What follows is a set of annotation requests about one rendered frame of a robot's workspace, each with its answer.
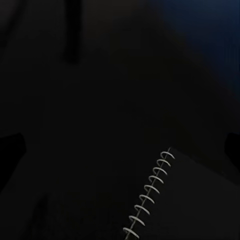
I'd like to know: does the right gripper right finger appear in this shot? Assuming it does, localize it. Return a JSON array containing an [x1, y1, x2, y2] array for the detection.
[[224, 133, 240, 173]]

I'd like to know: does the notebook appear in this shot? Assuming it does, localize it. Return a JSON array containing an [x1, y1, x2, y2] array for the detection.
[[123, 147, 240, 240]]

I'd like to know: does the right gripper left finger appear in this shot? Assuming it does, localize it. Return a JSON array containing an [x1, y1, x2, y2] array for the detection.
[[0, 133, 26, 193]]

